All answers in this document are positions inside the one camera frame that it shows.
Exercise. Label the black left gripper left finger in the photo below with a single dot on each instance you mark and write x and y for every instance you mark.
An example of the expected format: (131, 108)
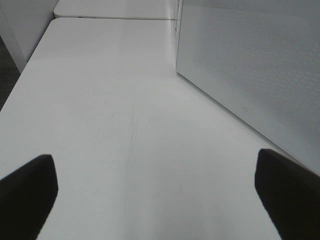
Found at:
(27, 196)

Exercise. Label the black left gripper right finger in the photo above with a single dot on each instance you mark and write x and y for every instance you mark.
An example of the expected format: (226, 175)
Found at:
(290, 195)

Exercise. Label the white microwave door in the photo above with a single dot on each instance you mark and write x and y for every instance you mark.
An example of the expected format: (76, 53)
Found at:
(261, 60)

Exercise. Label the white microwave oven body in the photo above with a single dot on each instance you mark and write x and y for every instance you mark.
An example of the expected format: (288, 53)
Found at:
(176, 18)

